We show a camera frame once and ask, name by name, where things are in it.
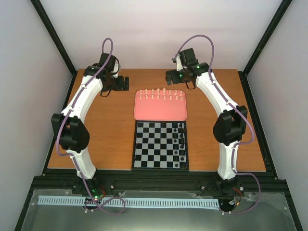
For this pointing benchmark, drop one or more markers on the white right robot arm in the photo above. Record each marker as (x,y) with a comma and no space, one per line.
(230,125)

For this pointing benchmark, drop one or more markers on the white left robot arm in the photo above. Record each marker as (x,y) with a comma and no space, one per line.
(71,136)

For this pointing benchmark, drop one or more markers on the left black frame post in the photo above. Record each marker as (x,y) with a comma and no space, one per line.
(54,36)

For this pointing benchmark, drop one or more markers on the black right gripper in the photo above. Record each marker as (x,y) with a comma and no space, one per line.
(174,79)

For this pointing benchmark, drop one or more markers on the black white chessboard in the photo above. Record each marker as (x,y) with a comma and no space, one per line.
(153,146)

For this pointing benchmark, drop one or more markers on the pink plastic tray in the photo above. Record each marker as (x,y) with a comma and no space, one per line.
(160,110)

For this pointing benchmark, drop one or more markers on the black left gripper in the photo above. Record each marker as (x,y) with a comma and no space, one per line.
(120,87)

